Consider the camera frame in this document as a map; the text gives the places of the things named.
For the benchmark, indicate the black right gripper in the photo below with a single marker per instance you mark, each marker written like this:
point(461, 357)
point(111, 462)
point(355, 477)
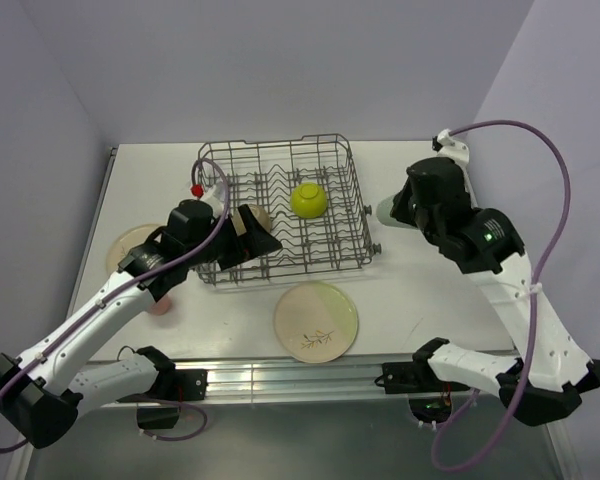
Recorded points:
point(399, 210)

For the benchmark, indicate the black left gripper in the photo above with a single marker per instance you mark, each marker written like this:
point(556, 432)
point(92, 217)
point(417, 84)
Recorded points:
point(254, 242)

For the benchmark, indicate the pale green cup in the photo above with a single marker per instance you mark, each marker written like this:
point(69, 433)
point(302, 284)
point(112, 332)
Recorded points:
point(383, 214)

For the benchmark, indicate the lime green bowl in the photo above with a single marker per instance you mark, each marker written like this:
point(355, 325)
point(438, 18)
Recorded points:
point(308, 200)

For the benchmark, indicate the grey wire dish rack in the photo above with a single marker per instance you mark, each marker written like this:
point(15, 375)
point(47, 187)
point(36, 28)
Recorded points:
point(265, 174)

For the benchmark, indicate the pink cup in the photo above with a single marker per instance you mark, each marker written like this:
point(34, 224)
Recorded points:
point(161, 307)

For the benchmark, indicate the black bowl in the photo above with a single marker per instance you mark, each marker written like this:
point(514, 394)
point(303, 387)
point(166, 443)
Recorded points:
point(259, 213)

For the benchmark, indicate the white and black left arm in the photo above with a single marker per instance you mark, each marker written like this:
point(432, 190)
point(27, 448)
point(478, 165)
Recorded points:
point(46, 389)

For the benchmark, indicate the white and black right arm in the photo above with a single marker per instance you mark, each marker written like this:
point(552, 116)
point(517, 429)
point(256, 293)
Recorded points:
point(550, 369)

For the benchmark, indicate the large pink green plate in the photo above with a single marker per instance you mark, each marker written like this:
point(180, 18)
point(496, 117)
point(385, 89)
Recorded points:
point(315, 322)

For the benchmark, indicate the small cream plate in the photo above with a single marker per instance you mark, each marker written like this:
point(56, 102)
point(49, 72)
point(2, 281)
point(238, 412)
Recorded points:
point(124, 243)

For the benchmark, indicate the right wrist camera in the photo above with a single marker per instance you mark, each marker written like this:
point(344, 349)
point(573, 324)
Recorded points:
point(446, 145)

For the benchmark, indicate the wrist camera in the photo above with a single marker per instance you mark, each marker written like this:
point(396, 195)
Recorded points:
point(214, 195)
point(446, 145)

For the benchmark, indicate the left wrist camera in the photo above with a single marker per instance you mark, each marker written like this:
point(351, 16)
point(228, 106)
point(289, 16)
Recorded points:
point(214, 195)

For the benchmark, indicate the aluminium rail frame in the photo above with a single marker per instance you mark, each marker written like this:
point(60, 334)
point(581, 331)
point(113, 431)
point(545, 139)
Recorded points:
point(276, 419)

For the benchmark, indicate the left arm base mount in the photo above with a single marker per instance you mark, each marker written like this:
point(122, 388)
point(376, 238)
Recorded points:
point(173, 391)

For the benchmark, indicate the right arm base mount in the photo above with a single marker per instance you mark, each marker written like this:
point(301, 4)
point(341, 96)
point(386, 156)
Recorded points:
point(429, 399)

